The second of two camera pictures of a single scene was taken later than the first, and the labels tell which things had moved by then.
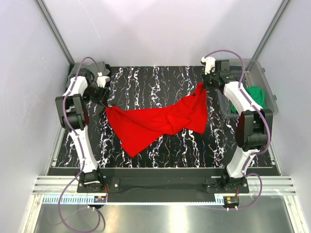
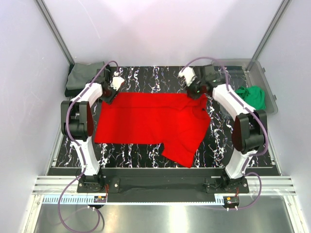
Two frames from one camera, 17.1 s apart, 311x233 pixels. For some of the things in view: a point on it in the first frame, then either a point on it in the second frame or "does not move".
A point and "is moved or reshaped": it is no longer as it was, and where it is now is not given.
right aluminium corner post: x=279 y=13 does not move
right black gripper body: x=209 y=81 → x=195 y=90
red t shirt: x=137 y=128 is moved or reshaped
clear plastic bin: x=251 y=73 does not move
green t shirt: x=257 y=95 does not move
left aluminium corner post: x=55 y=30 does not move
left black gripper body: x=96 y=93 → x=109 y=96
